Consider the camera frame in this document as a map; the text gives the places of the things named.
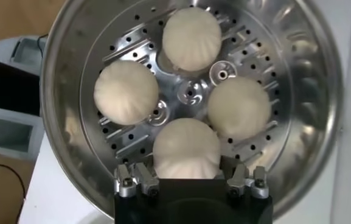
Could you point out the white steamed baozi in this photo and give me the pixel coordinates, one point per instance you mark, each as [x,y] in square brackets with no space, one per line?
[239,108]
[192,38]
[186,146]
[126,92]

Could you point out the stainless steel steamer basket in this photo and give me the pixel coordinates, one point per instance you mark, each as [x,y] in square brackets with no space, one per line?
[71,91]

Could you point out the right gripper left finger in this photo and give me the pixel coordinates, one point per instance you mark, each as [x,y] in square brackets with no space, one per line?
[135,179]

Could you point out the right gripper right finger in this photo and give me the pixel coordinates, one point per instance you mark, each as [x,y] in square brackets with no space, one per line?
[245,182]

